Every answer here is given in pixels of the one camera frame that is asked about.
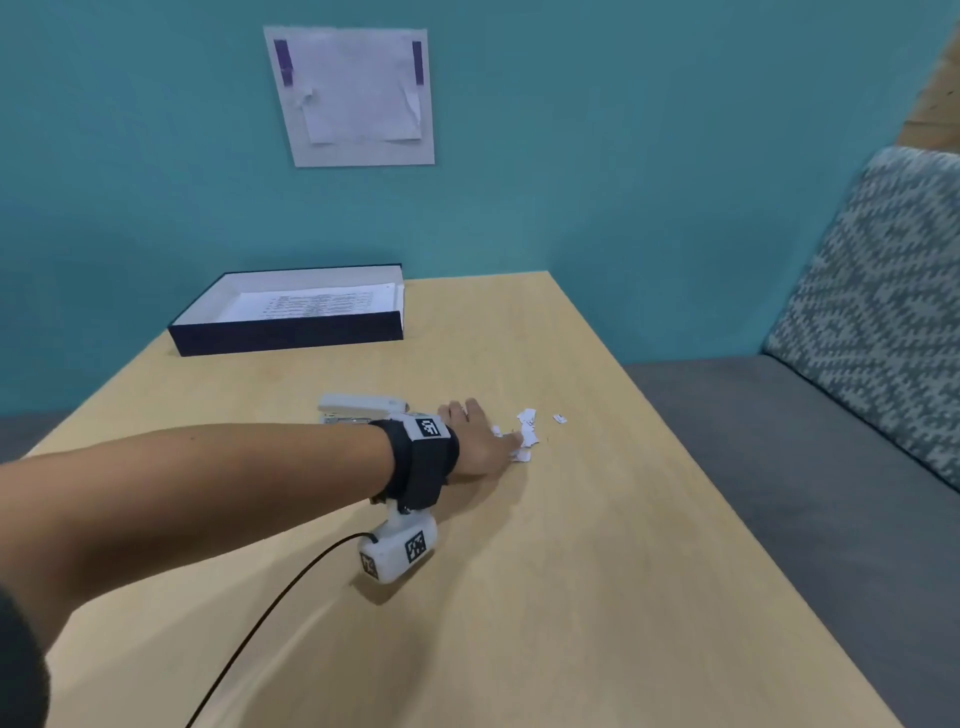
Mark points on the person's left hand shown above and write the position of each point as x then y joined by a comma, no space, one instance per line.
480,444

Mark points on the small white taped paper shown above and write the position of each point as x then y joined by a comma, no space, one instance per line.
360,97

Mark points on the grey sofa seat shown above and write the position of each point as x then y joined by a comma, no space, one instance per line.
787,480

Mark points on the wooden panel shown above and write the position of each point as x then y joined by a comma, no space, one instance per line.
934,97

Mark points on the navy blue shallow box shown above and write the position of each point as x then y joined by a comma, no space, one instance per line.
300,334

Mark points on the large white wall sheet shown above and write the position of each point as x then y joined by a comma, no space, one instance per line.
352,154

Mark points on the person's dark sleeve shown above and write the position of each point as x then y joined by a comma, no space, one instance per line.
19,667

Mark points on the grey white stapler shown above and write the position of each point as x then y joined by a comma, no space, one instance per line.
358,409

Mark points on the person's left forearm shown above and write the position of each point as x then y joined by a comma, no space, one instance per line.
225,487

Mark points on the printed white paper sheet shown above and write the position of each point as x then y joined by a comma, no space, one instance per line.
315,304

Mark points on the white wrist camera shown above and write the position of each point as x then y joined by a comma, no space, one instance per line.
397,551

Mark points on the teal patterned sofa cushion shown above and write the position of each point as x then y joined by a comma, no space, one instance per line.
877,300

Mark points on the person's left fingers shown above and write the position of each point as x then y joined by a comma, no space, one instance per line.
471,410

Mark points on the purple tape strip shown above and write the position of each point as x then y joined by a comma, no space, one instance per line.
283,62
418,62

